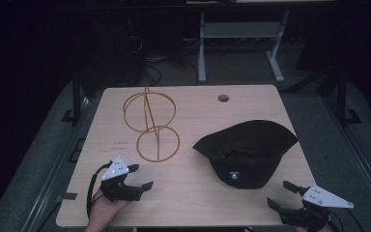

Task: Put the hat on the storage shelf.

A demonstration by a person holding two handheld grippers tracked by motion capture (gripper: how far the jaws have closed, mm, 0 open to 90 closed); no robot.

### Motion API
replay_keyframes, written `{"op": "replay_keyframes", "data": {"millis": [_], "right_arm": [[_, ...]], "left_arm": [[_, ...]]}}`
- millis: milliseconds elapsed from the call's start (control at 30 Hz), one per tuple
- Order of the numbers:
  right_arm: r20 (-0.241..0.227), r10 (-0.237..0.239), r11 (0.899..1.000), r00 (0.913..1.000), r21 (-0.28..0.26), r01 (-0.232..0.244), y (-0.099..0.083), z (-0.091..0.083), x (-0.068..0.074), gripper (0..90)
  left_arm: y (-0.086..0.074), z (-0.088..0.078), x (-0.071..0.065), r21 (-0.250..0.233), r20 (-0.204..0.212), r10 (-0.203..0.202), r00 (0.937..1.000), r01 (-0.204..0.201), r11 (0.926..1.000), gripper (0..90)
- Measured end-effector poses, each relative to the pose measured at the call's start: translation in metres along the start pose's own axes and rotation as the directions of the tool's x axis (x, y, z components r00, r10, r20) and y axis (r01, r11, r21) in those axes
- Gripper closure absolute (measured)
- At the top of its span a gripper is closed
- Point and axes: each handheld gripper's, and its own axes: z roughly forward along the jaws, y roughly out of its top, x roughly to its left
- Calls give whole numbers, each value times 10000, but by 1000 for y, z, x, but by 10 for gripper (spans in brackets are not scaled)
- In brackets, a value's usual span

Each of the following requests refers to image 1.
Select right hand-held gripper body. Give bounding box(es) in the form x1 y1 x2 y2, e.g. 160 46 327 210
278 184 355 232

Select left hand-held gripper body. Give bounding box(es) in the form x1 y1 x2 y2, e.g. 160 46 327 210
100 156 144 203

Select gold wire hat stand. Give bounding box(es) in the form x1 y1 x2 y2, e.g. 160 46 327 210
123 86 181 163

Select black cap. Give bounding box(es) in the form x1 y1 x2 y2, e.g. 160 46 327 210
192 119 300 190

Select person's left hand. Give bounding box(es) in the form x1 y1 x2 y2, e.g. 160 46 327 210
85 189 131 232

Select black metal stand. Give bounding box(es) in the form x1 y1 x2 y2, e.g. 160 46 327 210
61 69 90 125
332 67 363 128

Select black cable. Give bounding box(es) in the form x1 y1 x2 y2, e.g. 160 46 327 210
86 161 113 218
328 208 365 232

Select tangle of floor cables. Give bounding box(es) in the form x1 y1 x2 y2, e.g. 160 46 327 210
131 32 201 88

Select grey metal frame stand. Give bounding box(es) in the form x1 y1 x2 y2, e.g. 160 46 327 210
197 9 291 84

